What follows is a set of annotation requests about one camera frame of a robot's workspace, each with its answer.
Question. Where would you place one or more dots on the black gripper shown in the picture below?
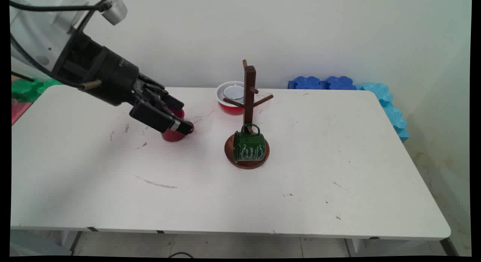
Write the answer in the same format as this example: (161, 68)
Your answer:
(101, 74)

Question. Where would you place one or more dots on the dark blue foam mat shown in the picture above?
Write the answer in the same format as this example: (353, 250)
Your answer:
(306, 83)
(340, 83)

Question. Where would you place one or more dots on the green enamel mug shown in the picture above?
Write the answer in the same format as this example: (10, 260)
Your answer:
(250, 145)

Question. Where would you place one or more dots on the red bowl white inside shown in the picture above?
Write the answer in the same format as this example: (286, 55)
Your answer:
(229, 108)

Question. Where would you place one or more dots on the green foam mat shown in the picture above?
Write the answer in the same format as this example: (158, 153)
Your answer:
(30, 90)

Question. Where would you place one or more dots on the grey table leg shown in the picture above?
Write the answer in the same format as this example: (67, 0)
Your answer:
(41, 241)

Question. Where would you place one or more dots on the red cup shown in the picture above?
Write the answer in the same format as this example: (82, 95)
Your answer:
(173, 136)

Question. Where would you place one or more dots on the red foam mat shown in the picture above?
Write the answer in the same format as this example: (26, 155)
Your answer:
(18, 109)

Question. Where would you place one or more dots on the dark wooden mug tree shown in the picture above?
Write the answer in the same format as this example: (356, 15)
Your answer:
(249, 89)

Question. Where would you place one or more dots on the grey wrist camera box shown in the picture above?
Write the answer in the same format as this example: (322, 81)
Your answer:
(114, 12)

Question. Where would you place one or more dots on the light blue foam mat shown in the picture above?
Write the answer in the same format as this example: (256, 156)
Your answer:
(391, 111)

